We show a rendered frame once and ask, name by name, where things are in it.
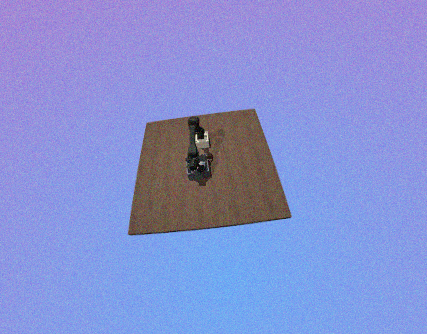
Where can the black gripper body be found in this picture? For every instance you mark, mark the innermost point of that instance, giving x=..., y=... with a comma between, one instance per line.
x=201, y=167

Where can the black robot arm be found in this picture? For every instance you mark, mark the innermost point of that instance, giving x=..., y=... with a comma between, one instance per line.
x=194, y=128

